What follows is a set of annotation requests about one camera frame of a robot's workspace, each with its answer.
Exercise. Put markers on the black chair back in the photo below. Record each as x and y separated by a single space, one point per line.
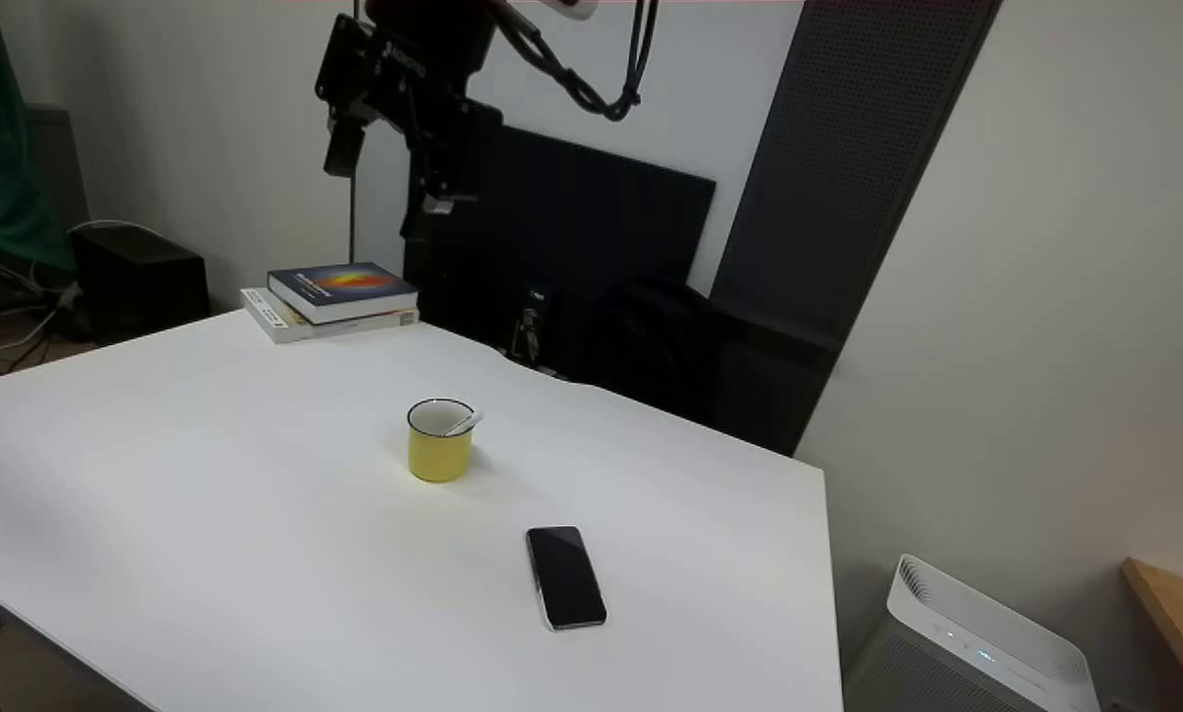
649 345

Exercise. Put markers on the thin metal stand pole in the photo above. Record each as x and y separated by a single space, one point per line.
355 218

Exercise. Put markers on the black Franka robot arm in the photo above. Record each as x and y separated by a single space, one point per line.
436 25

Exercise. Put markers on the dark grey wall pillar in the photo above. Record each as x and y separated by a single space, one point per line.
839 199

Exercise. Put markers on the blue book with orange cover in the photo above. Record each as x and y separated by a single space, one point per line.
341 287

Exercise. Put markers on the stack of books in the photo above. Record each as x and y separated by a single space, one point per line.
288 323

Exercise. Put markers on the yellow enamel cup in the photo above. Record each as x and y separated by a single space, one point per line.
441 444

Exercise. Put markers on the black smartphone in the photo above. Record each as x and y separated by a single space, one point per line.
565 574

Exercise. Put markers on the black monitor panel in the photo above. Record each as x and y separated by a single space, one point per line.
602 221

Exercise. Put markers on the black speaker box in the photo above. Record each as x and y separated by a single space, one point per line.
142 277

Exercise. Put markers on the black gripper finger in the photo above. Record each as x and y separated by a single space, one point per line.
452 192
421 203

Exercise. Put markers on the grey waste bin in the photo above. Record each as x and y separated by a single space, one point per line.
973 647

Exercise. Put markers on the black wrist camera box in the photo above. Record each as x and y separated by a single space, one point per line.
349 83

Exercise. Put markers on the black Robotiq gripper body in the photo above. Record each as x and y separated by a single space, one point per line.
441 111

